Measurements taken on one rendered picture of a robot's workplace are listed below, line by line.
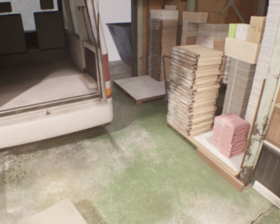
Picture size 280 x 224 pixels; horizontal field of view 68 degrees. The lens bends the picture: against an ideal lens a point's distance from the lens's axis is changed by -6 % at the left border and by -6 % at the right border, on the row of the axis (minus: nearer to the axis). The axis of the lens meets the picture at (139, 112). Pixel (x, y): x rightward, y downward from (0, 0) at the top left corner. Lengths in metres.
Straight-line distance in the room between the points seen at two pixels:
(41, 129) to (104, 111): 0.70
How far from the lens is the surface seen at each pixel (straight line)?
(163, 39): 4.34
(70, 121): 2.46
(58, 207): 1.91
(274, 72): 1.90
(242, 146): 2.61
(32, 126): 2.43
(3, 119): 2.58
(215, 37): 4.25
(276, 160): 2.17
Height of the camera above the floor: 1.61
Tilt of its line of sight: 27 degrees down
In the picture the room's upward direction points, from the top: straight up
